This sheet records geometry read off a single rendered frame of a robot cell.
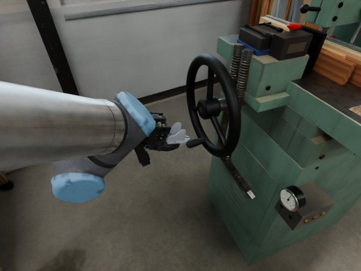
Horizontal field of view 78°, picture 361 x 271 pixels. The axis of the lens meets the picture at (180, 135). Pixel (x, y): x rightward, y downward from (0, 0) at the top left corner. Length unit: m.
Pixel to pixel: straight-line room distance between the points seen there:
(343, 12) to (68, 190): 0.74
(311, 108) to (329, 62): 0.14
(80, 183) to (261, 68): 0.45
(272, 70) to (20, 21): 1.47
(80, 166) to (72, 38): 1.39
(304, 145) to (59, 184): 0.56
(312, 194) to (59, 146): 0.66
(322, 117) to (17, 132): 0.55
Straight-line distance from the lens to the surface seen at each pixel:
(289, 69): 0.61
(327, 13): 0.71
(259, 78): 0.56
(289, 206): 0.67
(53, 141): 0.26
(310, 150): 0.64
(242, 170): 0.93
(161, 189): 1.43
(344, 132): 0.57
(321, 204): 0.75
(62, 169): 0.46
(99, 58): 1.82
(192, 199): 1.38
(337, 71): 0.68
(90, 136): 0.30
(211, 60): 0.56
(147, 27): 1.87
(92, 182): 0.44
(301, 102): 0.62
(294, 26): 0.60
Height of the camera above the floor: 1.17
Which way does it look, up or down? 41 degrees down
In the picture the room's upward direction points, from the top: straight up
